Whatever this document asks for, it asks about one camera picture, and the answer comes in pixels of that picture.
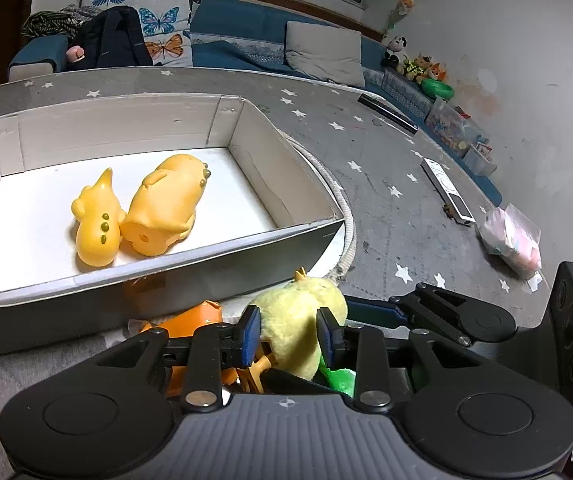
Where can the green plastic toy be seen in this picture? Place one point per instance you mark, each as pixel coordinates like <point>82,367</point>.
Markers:
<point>341,381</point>

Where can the clear plastic toy bin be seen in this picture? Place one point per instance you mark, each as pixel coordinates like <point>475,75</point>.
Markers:
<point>451,125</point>

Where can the blue sofa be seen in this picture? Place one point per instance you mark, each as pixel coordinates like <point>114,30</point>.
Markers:
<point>246,30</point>

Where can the small yellow rubber toy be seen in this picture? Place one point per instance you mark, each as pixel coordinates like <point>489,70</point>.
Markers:
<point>97,230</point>

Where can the flower wall decoration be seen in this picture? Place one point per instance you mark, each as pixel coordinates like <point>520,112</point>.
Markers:
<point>402,7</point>

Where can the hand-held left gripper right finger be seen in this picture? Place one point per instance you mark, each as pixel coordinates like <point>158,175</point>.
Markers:
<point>327,344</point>

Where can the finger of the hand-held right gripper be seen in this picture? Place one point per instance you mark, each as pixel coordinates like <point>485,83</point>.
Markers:
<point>376,312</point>

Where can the grey star print tablecloth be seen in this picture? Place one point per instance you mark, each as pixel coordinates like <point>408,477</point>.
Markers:
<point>391,170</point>

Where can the striped cloth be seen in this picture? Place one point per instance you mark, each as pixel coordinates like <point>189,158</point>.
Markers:
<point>51,20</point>

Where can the grey cardboard box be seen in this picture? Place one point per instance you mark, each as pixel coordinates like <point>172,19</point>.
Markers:
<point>246,260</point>

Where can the clear bag of pink items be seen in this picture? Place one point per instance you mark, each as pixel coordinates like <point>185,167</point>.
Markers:
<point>511,237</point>

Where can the large butterfly print pillow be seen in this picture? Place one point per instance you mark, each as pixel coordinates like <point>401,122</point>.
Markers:
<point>166,25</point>

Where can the white remote control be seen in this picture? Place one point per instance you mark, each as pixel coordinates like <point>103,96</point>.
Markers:
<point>447,187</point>

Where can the pink soft toy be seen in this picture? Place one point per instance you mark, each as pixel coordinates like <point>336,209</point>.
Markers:
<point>75,54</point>

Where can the panda plush toy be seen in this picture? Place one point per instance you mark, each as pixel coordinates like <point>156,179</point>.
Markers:
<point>395,50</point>

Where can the small clear plastic box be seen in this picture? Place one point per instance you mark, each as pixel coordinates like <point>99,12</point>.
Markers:
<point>480,159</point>

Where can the orange plastic toy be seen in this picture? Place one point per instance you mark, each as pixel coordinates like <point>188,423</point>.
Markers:
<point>191,322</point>

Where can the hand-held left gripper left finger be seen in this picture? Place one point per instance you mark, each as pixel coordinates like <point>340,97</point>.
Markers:
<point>251,334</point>

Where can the yellow plush chick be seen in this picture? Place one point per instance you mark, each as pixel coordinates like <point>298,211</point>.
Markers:
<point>296,310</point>

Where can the small brown object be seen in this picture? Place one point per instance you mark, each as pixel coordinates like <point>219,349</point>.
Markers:
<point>449,209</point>

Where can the black backpack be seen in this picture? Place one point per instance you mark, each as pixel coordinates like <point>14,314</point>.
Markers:
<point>114,40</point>

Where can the black remote control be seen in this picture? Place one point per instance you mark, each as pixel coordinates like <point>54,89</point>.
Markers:
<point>389,113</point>

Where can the yellow orange plush toys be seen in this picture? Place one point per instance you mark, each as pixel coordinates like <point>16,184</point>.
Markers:
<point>424,67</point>

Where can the grey pillow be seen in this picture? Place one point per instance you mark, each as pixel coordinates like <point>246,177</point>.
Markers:
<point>324,52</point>

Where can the large yellow rubber toy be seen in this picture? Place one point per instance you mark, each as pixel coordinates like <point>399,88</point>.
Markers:
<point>166,195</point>

